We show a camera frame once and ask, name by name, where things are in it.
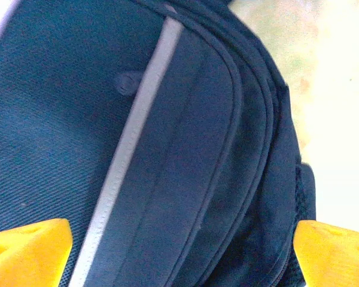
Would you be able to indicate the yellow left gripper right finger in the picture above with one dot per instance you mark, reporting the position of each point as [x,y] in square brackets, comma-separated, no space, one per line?
[338,260]

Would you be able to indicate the navy blue backpack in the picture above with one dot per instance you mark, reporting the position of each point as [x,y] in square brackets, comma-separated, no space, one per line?
[167,134]

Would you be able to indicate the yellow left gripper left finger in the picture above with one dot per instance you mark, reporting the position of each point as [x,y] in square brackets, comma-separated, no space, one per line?
[24,257]

